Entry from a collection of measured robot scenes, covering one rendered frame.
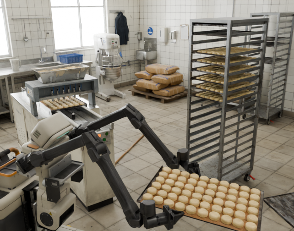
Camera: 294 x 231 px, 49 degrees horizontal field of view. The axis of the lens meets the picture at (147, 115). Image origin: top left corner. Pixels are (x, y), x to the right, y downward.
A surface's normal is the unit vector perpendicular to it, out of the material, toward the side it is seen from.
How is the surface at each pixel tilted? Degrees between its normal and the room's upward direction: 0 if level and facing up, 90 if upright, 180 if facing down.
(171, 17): 90
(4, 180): 92
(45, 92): 90
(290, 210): 0
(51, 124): 43
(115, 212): 0
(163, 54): 90
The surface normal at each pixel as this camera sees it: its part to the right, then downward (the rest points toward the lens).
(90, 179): 0.56, 0.26
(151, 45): -0.72, 0.23
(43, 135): -0.37, 0.30
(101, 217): -0.01, -0.95
